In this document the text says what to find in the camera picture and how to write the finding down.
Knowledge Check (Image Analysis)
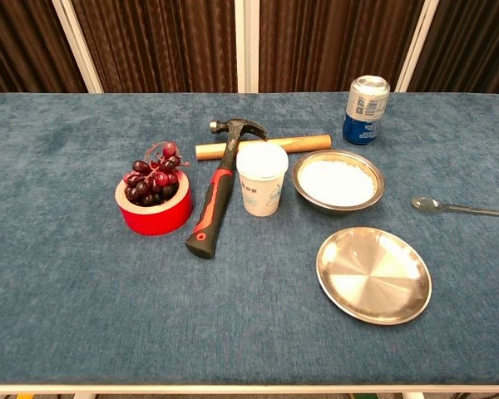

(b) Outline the dark red grape bunch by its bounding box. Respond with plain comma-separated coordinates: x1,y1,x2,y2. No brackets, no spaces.
123,140,191,208

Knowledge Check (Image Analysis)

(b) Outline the blue silver drink can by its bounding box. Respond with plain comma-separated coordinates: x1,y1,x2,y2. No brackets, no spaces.
342,75,391,147

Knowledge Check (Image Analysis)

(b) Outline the wooden dowel rod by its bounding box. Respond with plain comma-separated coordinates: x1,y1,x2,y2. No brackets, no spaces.
195,133,332,161

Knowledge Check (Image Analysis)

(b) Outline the white paper cup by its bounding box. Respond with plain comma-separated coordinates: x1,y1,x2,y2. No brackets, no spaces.
235,143,290,218

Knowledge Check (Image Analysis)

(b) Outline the blue velvet tablecloth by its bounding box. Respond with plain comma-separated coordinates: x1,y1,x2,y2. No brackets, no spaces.
0,91,499,387

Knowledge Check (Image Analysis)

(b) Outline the black red claw hammer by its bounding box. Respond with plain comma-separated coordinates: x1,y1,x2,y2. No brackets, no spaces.
185,118,269,260

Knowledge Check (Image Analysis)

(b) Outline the red tape roll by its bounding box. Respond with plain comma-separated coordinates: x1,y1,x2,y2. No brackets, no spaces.
115,168,194,237

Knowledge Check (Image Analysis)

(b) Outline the round metal plate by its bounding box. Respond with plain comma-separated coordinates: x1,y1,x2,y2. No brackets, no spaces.
315,226,433,326

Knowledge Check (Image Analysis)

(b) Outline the brown pleated curtain panel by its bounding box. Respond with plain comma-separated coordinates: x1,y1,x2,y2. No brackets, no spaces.
257,0,425,94
407,0,499,97
70,0,238,94
0,0,88,100

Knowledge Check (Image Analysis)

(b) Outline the metal spoon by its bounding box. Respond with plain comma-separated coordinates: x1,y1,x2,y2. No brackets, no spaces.
411,196,499,218

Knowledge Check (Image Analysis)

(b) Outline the tan bowl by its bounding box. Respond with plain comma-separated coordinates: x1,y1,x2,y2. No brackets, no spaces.
291,149,386,216

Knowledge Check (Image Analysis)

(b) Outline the white partition frame post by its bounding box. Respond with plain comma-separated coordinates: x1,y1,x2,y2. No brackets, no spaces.
394,0,441,93
52,0,105,95
234,0,261,94

